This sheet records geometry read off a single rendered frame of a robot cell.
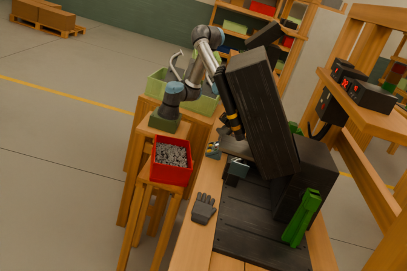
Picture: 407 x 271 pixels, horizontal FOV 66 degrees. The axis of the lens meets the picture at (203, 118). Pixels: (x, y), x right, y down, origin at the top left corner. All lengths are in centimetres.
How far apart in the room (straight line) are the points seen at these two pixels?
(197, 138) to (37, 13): 527
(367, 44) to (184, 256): 134
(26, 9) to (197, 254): 663
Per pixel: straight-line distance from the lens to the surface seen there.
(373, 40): 185
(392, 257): 114
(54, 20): 710
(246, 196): 167
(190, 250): 130
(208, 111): 266
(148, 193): 214
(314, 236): 169
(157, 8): 885
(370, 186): 150
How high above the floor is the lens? 182
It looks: 23 degrees down
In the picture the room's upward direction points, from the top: 17 degrees clockwise
